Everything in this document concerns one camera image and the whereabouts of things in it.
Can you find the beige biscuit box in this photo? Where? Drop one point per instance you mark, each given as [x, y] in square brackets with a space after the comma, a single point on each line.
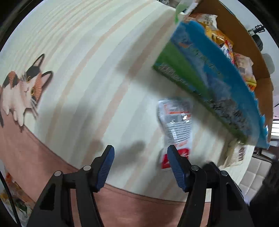
[234, 154]

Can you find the black exercise machine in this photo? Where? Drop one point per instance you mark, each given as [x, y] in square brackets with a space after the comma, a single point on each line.
[254, 33]

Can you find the red silver snack packet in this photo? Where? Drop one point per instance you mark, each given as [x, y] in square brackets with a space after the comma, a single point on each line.
[174, 116]

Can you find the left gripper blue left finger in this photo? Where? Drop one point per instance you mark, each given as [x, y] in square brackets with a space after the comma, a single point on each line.
[90, 180]

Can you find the white cushioned sofa seat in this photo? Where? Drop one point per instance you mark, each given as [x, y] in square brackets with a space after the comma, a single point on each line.
[255, 174]

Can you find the blue milk carton box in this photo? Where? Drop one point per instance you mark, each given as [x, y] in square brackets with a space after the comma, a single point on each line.
[199, 58]

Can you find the orange white snack bag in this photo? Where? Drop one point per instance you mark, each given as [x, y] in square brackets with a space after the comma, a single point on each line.
[244, 65]

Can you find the white floor scale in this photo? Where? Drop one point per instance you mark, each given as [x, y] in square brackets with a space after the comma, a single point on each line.
[269, 62]

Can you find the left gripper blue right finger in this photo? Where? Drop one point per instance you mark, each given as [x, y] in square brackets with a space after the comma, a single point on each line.
[192, 180]

